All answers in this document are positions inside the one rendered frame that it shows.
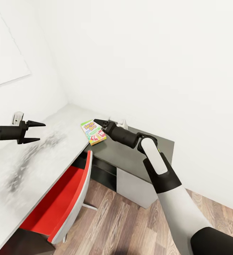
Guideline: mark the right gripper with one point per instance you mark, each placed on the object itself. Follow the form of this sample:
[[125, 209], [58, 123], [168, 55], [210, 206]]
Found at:
[[113, 131]]

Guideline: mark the swivel chair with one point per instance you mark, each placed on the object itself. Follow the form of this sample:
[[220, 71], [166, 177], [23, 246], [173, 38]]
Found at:
[[58, 210]]

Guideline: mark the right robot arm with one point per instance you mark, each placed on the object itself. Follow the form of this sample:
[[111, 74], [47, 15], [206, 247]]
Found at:
[[192, 233]]

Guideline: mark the board game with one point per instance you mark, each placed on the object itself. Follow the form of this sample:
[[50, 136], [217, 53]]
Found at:
[[93, 132]]

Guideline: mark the desk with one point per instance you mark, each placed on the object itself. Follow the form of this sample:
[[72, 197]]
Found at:
[[28, 172]]

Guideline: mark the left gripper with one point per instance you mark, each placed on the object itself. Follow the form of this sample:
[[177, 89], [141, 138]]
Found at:
[[18, 132]]

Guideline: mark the painting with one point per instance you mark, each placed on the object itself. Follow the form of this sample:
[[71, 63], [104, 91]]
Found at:
[[12, 64]]

